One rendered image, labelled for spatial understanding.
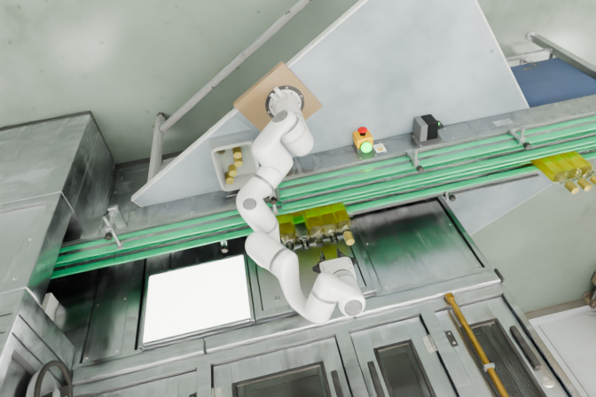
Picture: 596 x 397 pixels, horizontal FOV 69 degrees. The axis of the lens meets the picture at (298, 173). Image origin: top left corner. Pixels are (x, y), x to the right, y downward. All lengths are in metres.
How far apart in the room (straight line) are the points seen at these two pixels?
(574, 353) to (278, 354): 4.12
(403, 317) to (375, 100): 0.86
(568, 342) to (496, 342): 3.76
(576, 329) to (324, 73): 4.44
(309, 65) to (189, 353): 1.14
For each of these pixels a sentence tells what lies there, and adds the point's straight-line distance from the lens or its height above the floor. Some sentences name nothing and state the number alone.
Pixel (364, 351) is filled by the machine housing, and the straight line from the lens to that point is 1.65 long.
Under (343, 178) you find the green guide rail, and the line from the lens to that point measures 1.78.
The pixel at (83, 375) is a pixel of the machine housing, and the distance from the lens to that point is 1.84.
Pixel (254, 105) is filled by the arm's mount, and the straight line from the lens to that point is 1.71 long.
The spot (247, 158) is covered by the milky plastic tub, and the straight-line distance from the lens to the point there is 1.84.
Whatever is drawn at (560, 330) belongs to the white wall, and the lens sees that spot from 5.51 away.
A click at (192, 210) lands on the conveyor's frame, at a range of 1.90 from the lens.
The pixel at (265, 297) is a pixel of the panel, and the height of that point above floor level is 1.23.
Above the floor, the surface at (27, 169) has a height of 0.53.
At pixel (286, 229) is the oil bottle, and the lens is 1.75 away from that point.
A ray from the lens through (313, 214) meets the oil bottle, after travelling 1.79.
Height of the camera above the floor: 2.27
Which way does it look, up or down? 51 degrees down
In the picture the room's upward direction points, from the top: 163 degrees clockwise
